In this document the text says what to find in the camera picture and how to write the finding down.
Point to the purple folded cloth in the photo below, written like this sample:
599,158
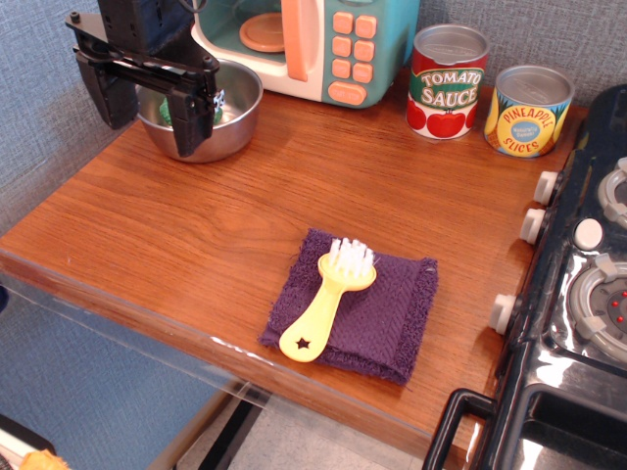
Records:
376,332

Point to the orange microwave turntable plate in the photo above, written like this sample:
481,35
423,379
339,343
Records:
263,33

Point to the orange furry object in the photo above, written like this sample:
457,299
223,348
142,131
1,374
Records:
43,460

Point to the teal toy microwave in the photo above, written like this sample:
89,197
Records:
342,53

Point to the black toy stove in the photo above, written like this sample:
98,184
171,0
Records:
560,401

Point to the tomato sauce can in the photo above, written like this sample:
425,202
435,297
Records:
447,71

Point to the silver metal bowl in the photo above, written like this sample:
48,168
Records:
236,119

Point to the green toy broccoli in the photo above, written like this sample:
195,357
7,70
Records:
165,114

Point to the yellow toy dish brush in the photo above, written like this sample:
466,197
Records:
348,266

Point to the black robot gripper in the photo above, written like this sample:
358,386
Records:
147,43

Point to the pineapple slices can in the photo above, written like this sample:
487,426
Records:
528,110

